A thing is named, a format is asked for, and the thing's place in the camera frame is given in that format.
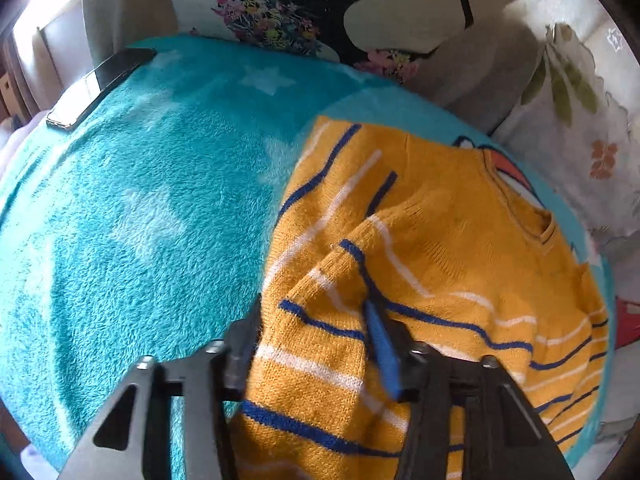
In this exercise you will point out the black smartphone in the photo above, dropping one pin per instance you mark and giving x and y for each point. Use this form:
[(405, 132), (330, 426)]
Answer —
[(95, 91)]

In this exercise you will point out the white floral pillow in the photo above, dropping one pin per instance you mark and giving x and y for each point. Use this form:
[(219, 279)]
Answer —
[(590, 125)]

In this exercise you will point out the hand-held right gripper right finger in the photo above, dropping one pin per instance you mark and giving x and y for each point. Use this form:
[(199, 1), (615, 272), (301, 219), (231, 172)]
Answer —
[(385, 350)]

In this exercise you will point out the yellow striped knit sweater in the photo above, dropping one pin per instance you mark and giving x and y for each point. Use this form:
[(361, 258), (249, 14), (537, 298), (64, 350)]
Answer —
[(440, 240)]

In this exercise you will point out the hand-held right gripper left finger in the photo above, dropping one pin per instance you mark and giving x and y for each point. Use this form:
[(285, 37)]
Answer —
[(242, 355)]

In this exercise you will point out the beige cushion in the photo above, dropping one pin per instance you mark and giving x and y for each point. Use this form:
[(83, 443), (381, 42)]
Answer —
[(125, 5)]

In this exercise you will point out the teal fleece blanket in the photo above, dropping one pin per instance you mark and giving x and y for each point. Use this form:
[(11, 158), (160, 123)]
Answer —
[(125, 210)]

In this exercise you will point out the red cloth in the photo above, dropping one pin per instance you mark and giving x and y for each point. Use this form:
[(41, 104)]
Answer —
[(629, 325)]

